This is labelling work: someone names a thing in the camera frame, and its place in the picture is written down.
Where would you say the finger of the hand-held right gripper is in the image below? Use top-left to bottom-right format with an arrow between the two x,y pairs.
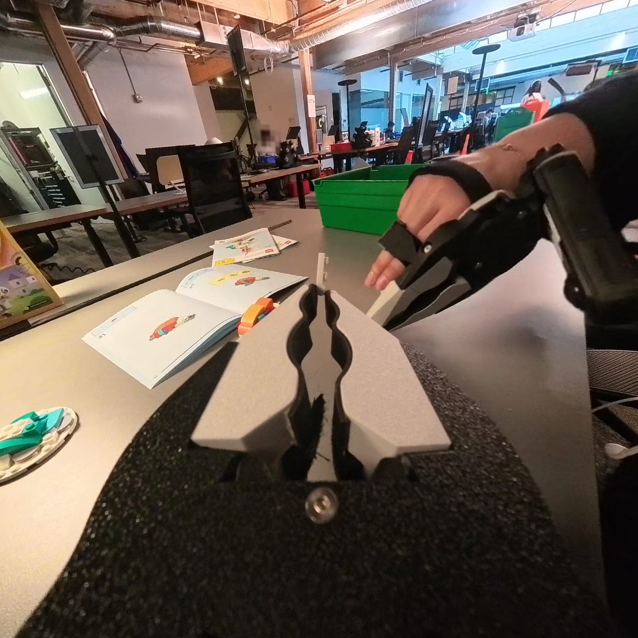
366,279 -> 414,324

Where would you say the orange and red lego model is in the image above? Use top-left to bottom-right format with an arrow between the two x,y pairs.
237,297 -> 277,336

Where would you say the person's right hand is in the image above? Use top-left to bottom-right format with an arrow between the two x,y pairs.
365,169 -> 479,292

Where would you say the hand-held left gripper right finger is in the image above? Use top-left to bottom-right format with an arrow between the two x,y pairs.
324,290 -> 452,472

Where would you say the black floor lamp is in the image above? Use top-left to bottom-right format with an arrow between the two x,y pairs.
338,78 -> 358,145
471,44 -> 501,118

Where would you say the metal air duct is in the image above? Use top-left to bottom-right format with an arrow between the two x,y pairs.
0,14 -> 235,53

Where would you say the ceiling projector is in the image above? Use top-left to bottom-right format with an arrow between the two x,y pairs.
508,14 -> 540,43

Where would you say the open instruction booklet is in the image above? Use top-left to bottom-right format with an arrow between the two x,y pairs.
82,264 -> 310,389

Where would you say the distant green bin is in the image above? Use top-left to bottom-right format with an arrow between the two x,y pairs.
493,107 -> 535,143

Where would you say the black screen on stand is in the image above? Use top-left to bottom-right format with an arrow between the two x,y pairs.
50,125 -> 143,260

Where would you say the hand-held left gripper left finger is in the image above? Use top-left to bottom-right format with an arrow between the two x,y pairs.
191,284 -> 320,467

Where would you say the wooden office desk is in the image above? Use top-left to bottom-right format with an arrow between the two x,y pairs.
0,192 -> 187,270
239,163 -> 322,210

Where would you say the person's black sweater torso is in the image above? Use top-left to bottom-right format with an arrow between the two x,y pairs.
595,461 -> 638,638

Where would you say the hanging black monitor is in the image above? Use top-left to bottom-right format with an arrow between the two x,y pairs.
227,25 -> 248,76

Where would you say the green plastic bin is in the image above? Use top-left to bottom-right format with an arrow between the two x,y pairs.
313,163 -> 439,236

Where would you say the black mesh office chair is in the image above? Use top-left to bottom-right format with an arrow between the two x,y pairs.
177,145 -> 253,235

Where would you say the grey mesh chair seat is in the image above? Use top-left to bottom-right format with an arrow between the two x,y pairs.
587,349 -> 638,452

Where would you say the round white lego base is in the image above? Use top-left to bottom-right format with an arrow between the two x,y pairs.
0,406 -> 79,484

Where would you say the colourful toy set box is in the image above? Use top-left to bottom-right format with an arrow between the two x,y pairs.
0,219 -> 64,330

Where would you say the white cable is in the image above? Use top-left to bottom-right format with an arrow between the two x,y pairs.
593,396 -> 638,459

